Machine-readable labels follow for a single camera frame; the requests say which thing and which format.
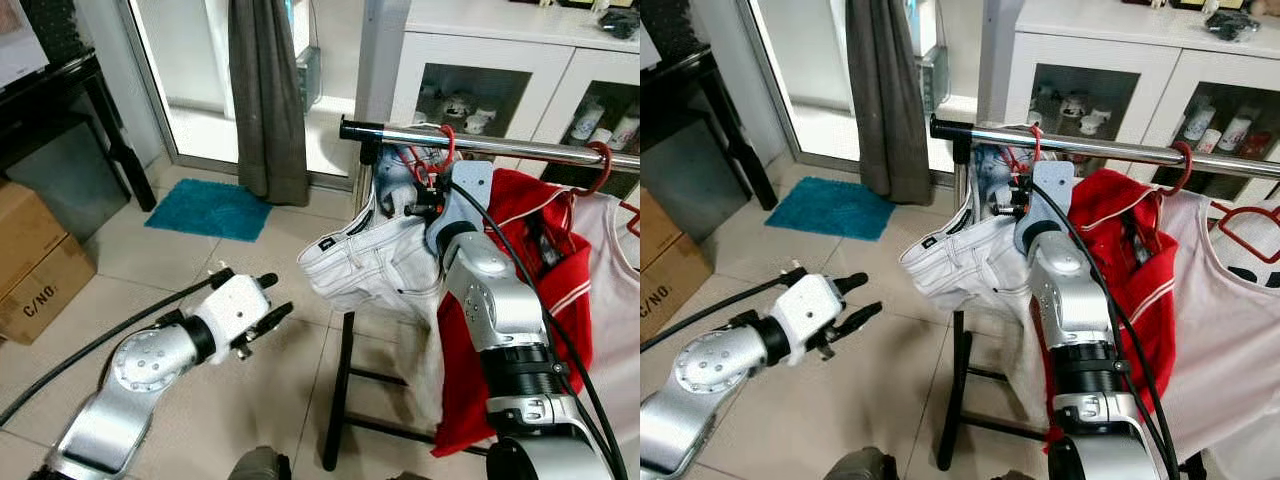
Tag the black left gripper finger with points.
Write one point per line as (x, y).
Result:
(268, 282)
(863, 320)
(275, 318)
(853, 284)

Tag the thin bright red hanger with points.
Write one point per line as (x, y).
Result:
(1037, 140)
(450, 140)

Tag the white jeans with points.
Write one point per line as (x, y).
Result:
(965, 265)
(360, 265)

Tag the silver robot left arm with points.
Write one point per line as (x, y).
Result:
(140, 370)
(710, 375)

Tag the dark red plastic hanger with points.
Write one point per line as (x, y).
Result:
(606, 165)
(1189, 165)
(630, 208)
(1216, 218)

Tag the teal floor mat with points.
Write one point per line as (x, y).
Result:
(828, 208)
(205, 210)

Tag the chrome and black clothes rack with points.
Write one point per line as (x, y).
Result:
(1100, 146)
(520, 148)

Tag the grey robot left leg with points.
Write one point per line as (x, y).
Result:
(260, 466)
(855, 466)

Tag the grey robot leg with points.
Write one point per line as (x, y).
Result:
(410, 476)
(260, 466)
(855, 466)
(1008, 476)

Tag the grey vented box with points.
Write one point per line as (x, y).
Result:
(935, 78)
(308, 78)

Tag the grey curtain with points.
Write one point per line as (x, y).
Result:
(888, 100)
(268, 100)

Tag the red polo shirt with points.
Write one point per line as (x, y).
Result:
(1150, 300)
(560, 330)

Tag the cardboard box black print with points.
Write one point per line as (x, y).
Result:
(665, 270)
(40, 270)

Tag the black side table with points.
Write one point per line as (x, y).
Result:
(690, 170)
(50, 85)

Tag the grey robot right leg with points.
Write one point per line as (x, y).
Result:
(1008, 476)
(410, 476)

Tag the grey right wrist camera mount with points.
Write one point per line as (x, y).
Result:
(470, 195)
(1050, 190)

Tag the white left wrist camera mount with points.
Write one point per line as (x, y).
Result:
(808, 308)
(232, 308)

